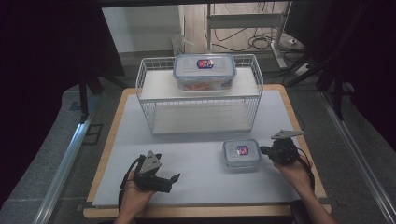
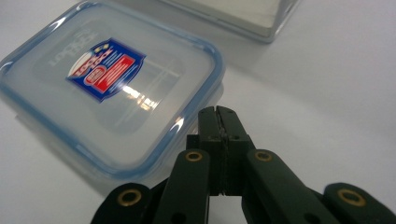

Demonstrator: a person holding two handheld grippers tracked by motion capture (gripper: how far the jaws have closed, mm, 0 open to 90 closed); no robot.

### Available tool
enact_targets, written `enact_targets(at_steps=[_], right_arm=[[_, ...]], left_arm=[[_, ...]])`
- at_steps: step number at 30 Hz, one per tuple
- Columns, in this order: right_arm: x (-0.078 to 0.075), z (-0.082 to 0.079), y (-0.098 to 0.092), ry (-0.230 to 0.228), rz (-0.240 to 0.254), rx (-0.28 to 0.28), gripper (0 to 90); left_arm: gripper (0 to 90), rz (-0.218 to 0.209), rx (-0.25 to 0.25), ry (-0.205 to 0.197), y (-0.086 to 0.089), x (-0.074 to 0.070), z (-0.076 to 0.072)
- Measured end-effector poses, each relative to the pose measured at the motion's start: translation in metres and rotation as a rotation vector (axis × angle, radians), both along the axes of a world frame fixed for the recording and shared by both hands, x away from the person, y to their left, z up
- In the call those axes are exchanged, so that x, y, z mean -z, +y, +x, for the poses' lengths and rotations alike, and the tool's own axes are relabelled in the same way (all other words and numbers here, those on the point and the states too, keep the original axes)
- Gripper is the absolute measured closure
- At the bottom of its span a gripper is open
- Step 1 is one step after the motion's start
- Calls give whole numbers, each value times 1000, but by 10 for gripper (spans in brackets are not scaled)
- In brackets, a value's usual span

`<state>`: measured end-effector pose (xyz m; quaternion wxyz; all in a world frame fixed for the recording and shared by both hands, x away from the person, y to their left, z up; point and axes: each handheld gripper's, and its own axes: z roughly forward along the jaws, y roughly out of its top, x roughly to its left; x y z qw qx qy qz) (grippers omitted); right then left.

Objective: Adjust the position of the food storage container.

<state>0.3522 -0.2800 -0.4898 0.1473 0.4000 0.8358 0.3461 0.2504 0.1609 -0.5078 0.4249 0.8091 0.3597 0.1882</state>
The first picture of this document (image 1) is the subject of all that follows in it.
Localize person's left hand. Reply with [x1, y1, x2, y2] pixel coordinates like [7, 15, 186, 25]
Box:
[120, 169, 157, 217]

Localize small clear blue-sealed food container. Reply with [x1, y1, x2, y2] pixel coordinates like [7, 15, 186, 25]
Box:
[221, 138, 262, 173]

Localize person's right hand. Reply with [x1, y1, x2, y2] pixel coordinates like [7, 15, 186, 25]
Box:
[273, 155, 315, 195]

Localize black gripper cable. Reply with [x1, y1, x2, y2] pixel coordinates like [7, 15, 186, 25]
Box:
[295, 147, 316, 191]
[117, 154, 147, 213]

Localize large clear blue-sealed food container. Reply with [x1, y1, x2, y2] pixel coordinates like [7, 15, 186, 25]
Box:
[173, 53, 237, 92]

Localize white panel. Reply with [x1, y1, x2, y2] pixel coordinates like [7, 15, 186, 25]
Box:
[102, 4, 185, 54]

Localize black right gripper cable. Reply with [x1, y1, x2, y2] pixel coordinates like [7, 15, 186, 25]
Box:
[295, 147, 316, 191]

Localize black curtain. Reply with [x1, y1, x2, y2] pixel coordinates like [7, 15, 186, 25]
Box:
[0, 0, 126, 208]
[284, 0, 396, 152]

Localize white table mat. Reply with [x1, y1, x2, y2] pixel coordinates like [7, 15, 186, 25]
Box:
[92, 90, 302, 208]

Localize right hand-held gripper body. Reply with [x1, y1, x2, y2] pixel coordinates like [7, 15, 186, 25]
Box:
[263, 129, 305, 166]

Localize black stand leg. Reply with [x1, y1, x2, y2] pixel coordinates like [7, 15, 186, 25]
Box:
[78, 74, 106, 124]

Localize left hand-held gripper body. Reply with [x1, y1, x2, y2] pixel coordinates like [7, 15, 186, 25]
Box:
[134, 150, 173, 194]

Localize aluminium floor rail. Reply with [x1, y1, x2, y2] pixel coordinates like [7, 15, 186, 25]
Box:
[319, 91, 396, 224]
[32, 119, 92, 224]

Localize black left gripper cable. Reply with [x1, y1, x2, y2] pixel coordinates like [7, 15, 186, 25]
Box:
[117, 154, 147, 213]

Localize white wire shelf rack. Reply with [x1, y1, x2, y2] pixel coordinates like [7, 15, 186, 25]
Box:
[135, 53, 264, 136]

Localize white metal stand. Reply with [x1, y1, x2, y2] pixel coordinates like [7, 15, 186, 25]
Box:
[205, 2, 292, 70]

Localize black floor cables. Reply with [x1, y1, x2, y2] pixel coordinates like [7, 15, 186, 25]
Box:
[213, 26, 307, 63]

